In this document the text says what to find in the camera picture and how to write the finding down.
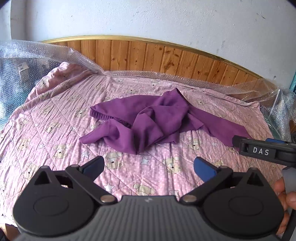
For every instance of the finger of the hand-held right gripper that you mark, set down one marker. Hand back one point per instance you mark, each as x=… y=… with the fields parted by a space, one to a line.
x=245 y=140

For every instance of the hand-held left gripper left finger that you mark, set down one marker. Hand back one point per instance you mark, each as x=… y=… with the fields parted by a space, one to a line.
x=93 y=167

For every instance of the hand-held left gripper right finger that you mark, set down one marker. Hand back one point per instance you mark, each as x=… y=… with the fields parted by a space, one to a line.
x=203 y=169

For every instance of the purple pants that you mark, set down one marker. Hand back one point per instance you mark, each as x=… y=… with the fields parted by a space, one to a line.
x=150 y=120

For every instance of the person's right hand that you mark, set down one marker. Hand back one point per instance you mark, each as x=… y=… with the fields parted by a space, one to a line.
x=281 y=197

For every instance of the pink bear print blanket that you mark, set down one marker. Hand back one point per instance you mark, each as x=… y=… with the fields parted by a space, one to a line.
x=57 y=129

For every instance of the wooden headboard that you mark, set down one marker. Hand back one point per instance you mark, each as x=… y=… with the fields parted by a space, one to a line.
x=138 y=55

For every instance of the clear bubble wrap sheet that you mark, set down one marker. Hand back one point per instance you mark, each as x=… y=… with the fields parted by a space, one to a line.
x=34 y=53

